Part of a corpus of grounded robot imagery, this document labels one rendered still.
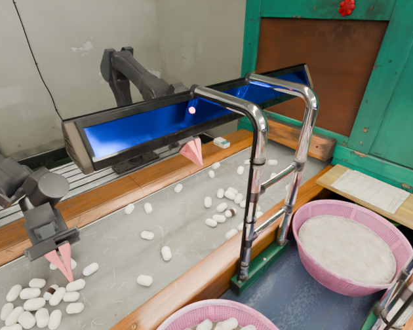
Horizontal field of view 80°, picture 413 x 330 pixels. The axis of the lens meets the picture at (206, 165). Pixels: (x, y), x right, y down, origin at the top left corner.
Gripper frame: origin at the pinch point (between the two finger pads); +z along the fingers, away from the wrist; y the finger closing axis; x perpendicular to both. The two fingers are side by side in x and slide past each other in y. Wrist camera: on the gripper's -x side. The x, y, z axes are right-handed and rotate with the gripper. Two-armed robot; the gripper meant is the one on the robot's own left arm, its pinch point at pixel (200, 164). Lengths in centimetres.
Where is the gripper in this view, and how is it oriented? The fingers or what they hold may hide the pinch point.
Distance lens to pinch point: 72.9
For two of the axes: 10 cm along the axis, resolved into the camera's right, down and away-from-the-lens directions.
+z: 5.0, 8.6, -1.2
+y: 7.5, -3.6, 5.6
